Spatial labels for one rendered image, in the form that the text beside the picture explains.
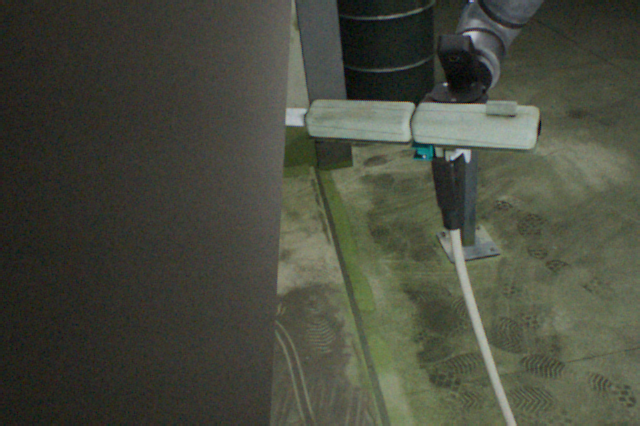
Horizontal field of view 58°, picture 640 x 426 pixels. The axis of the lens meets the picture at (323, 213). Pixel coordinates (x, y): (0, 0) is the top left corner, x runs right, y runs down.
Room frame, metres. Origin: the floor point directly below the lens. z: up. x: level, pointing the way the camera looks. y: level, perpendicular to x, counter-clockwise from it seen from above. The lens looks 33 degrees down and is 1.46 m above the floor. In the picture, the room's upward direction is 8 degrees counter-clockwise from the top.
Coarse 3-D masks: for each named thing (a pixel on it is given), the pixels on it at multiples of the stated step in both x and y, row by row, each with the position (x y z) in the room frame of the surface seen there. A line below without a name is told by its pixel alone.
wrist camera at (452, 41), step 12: (444, 36) 0.77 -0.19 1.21; (456, 36) 0.76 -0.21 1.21; (468, 36) 0.75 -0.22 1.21; (444, 48) 0.75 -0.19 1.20; (456, 48) 0.75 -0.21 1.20; (468, 48) 0.74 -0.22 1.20; (444, 60) 0.77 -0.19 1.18; (456, 60) 0.75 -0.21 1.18; (468, 60) 0.76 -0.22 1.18; (456, 72) 0.79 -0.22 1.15; (468, 72) 0.78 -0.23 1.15; (480, 72) 0.81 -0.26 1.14
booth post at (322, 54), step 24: (312, 0) 2.60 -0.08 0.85; (312, 24) 2.59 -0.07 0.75; (336, 24) 2.60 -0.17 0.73; (312, 48) 2.59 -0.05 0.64; (336, 48) 2.60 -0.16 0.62; (312, 72) 2.59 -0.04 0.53; (336, 72) 2.60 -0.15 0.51; (312, 96) 2.59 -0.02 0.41; (336, 96) 2.60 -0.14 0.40; (336, 144) 2.60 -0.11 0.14; (336, 168) 2.60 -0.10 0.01
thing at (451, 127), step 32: (320, 128) 0.73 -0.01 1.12; (352, 128) 0.71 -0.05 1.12; (384, 128) 0.69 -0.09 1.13; (416, 128) 0.66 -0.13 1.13; (448, 128) 0.64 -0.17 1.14; (480, 128) 0.63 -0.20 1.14; (512, 128) 0.61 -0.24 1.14; (448, 160) 0.66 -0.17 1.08; (448, 192) 0.68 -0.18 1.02; (448, 224) 0.70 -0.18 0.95
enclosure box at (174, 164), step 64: (0, 0) 0.38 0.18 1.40; (64, 0) 0.38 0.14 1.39; (128, 0) 0.39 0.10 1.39; (192, 0) 0.39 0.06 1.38; (256, 0) 0.40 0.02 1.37; (0, 64) 0.38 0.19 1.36; (64, 64) 0.38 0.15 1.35; (128, 64) 0.39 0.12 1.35; (192, 64) 0.39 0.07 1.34; (256, 64) 0.40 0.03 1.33; (0, 128) 0.38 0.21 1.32; (64, 128) 0.38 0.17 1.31; (128, 128) 0.39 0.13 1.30; (192, 128) 0.39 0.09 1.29; (256, 128) 0.40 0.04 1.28; (0, 192) 0.37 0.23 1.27; (64, 192) 0.38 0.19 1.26; (128, 192) 0.38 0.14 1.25; (192, 192) 0.39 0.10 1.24; (256, 192) 0.39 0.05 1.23; (0, 256) 0.37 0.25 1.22; (64, 256) 0.38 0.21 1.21; (128, 256) 0.38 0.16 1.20; (192, 256) 0.39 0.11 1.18; (256, 256) 0.39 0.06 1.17; (0, 320) 0.37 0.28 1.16; (64, 320) 0.37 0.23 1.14; (128, 320) 0.38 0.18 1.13; (192, 320) 0.39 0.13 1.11; (256, 320) 0.39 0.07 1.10; (0, 384) 0.37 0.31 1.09; (64, 384) 0.37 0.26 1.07; (128, 384) 0.38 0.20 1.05; (192, 384) 0.38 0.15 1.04; (256, 384) 0.39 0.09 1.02
